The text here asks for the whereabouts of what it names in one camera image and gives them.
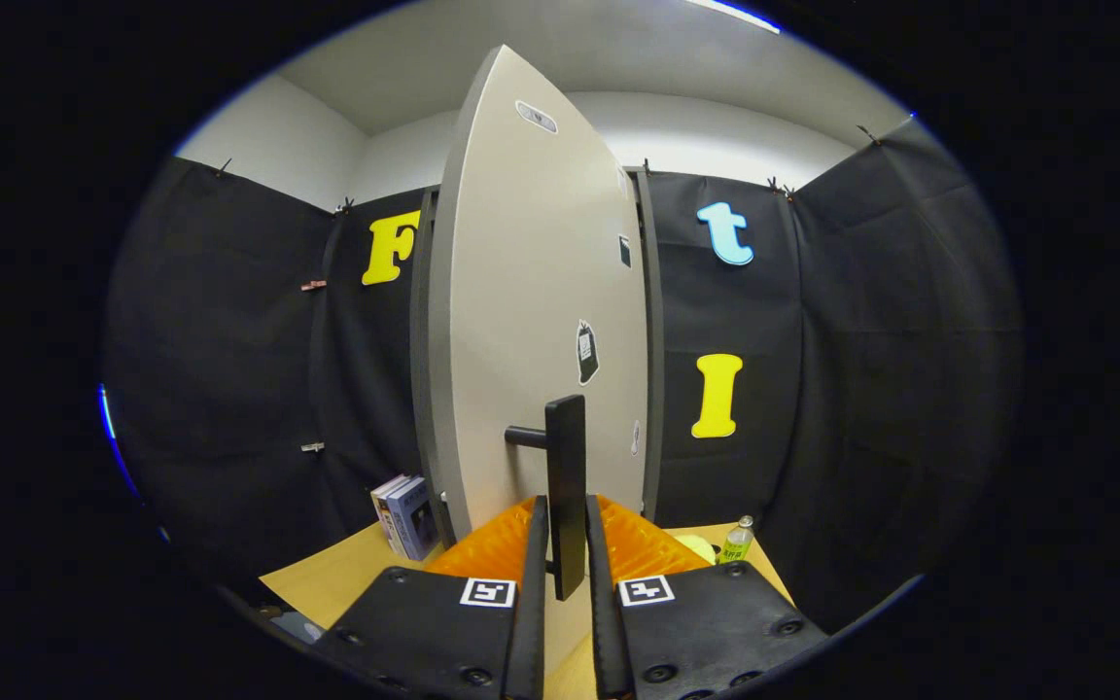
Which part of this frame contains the black door handle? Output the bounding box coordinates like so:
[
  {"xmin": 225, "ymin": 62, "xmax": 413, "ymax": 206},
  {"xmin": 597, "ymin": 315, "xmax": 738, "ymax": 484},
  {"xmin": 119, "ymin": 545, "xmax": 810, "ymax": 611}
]
[{"xmin": 505, "ymin": 394, "xmax": 588, "ymax": 602}]

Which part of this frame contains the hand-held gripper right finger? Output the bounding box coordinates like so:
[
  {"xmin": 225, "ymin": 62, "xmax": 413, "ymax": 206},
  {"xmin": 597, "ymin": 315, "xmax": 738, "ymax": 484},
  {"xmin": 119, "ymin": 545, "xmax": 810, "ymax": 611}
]
[{"xmin": 584, "ymin": 494, "xmax": 828, "ymax": 700}]

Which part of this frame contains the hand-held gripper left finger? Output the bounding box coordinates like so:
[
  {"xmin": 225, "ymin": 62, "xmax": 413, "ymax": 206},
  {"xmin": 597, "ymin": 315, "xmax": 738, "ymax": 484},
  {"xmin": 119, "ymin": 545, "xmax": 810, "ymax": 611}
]
[{"xmin": 312, "ymin": 494, "xmax": 551, "ymax": 700}]

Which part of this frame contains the green drink bottle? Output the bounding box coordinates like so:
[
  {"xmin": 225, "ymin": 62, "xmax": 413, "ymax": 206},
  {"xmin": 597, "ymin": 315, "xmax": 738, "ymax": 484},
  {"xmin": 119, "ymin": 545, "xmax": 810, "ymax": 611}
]
[{"xmin": 718, "ymin": 515, "xmax": 755, "ymax": 566}]

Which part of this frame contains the blue book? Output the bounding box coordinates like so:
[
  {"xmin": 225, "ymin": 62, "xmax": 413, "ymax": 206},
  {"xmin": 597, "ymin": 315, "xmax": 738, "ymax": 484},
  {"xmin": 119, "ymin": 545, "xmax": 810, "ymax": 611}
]
[{"xmin": 387, "ymin": 478, "xmax": 441, "ymax": 562}]

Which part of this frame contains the grey shoe cabinet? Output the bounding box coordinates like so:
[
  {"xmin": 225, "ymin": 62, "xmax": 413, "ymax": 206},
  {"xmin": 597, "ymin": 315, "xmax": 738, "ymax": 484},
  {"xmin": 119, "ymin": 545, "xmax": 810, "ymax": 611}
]
[{"xmin": 409, "ymin": 165, "xmax": 666, "ymax": 531}]

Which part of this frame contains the beige shoe cabinet door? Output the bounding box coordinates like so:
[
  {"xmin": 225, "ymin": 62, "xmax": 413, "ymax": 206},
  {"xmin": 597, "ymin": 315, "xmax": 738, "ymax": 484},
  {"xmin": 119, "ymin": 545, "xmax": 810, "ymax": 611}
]
[{"xmin": 427, "ymin": 44, "xmax": 650, "ymax": 545}]

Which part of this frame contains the black backdrop cloth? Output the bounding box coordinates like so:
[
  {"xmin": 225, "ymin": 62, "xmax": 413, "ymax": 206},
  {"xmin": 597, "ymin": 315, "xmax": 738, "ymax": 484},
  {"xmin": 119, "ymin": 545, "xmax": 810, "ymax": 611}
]
[{"xmin": 101, "ymin": 117, "xmax": 1023, "ymax": 633}]

